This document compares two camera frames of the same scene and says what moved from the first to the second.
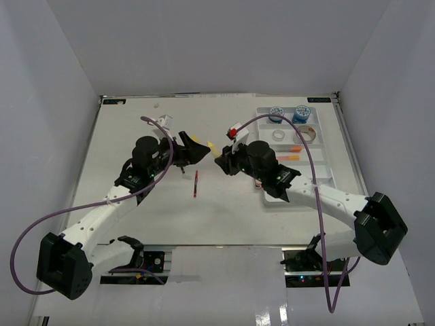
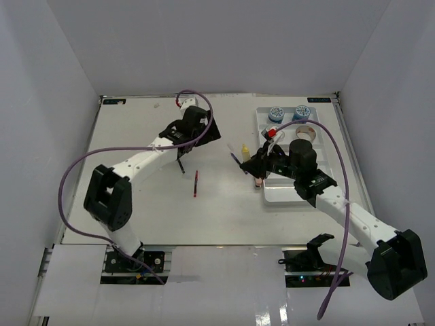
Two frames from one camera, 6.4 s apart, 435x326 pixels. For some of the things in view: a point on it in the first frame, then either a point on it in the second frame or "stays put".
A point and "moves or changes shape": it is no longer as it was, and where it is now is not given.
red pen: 196,183 stays put
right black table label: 319,100 stays put
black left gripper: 184,157 to 211,135
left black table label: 113,101 stays put
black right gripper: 228,159 to 257,166
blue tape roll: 279,111 stays put
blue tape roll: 302,113 stays put
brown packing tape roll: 308,133 stays put
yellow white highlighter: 214,150 moves or changes shape
